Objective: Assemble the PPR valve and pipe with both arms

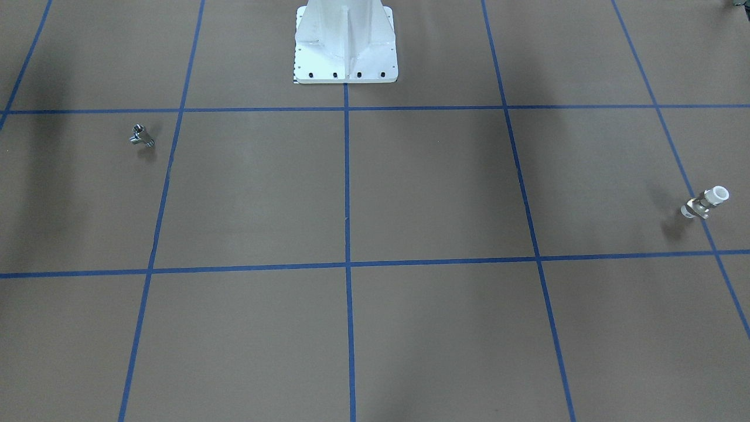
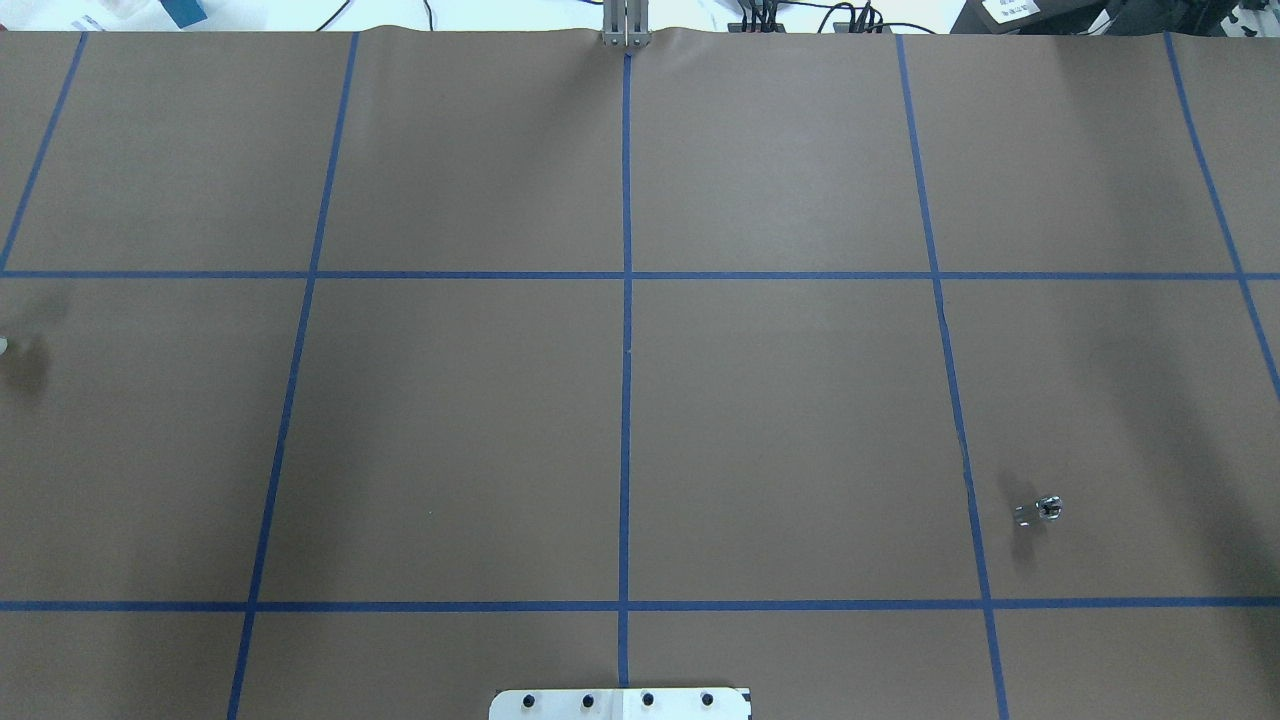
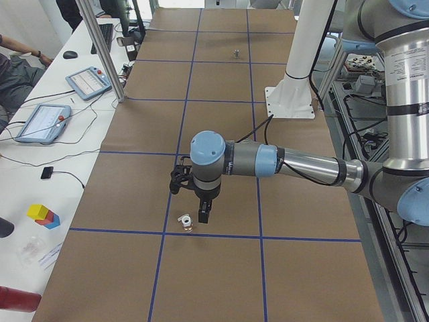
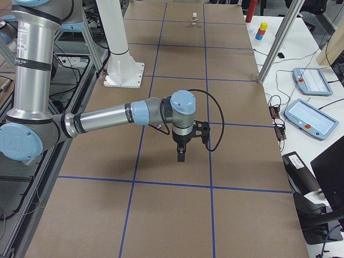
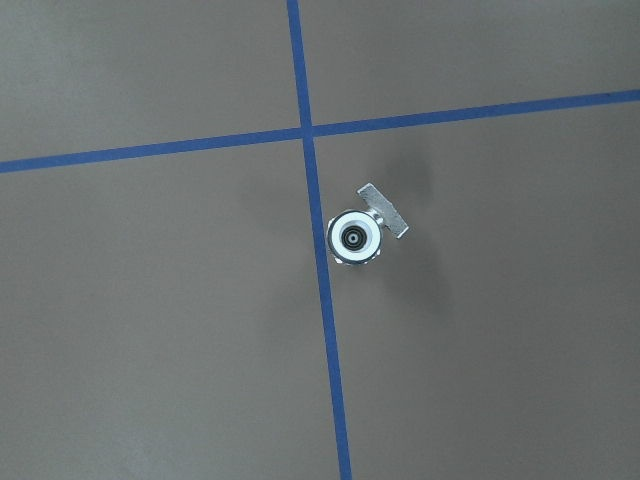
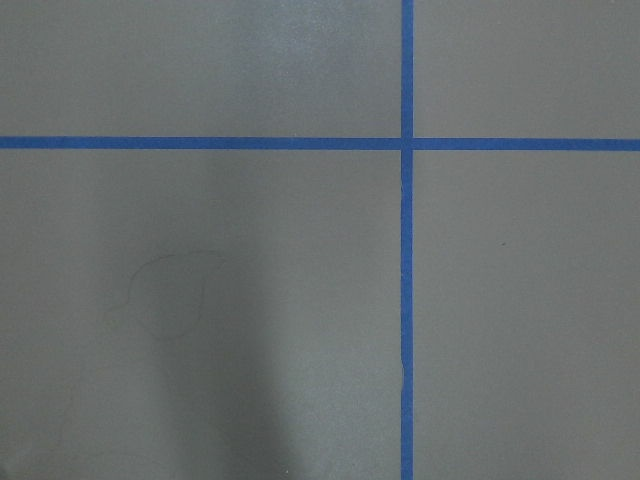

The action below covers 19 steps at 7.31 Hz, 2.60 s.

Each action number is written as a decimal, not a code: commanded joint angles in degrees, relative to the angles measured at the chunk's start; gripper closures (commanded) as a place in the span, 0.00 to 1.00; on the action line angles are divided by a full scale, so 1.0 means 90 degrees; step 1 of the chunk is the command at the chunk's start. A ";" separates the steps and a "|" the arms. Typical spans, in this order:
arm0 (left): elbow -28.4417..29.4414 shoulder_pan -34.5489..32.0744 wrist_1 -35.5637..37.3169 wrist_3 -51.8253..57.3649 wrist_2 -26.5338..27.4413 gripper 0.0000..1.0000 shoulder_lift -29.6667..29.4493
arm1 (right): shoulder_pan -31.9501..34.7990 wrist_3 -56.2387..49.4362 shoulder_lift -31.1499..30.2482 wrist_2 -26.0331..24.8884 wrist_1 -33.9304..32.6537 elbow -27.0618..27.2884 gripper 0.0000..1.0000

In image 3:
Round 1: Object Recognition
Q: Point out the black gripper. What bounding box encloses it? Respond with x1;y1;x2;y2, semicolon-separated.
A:
194;180;221;224

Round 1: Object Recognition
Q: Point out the metal pipe fitting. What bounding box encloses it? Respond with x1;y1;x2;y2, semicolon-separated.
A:
233;49;240;59

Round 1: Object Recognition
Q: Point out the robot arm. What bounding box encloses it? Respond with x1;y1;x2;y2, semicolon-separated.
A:
190;1;428;226

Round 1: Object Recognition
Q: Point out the blue block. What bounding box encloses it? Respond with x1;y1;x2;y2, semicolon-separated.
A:
44;214;60;229

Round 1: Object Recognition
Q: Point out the red block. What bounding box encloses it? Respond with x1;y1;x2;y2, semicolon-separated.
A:
36;210;54;226

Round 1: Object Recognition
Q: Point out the small black device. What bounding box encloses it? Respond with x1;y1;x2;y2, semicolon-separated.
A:
40;166;54;180

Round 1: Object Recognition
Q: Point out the yellow block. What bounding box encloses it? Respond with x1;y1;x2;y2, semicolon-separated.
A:
27;204;49;220

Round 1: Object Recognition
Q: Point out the far teach pendant tablet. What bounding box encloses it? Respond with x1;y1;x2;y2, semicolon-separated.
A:
65;66;111;101

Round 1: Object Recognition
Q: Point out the teach pendant tablet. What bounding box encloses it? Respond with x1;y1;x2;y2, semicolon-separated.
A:
15;104;72;144
65;66;111;101

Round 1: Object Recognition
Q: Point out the near teach pendant tablet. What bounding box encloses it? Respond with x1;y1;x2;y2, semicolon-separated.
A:
15;104;72;144

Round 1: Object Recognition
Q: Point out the clear plastic bag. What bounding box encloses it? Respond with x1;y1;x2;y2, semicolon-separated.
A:
17;236;46;266

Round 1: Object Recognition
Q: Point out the black keyboard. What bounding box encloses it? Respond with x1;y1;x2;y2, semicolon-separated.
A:
99;23;114;52

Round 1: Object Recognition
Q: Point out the black computer mouse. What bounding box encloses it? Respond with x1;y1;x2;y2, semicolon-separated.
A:
62;50;78;60

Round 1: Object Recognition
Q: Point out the red cylinder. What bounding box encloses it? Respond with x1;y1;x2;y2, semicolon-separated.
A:
1;286;42;313

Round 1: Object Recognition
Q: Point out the seated person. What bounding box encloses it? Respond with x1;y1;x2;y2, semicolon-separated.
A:
1;35;53;131

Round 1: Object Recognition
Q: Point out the standing person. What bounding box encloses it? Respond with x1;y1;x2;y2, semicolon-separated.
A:
56;0;112;32

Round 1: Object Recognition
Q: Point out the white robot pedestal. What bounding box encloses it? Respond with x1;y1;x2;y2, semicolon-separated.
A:
265;0;336;119

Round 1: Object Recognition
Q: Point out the aluminium frame post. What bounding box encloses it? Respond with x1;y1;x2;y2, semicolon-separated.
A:
76;0;125;103

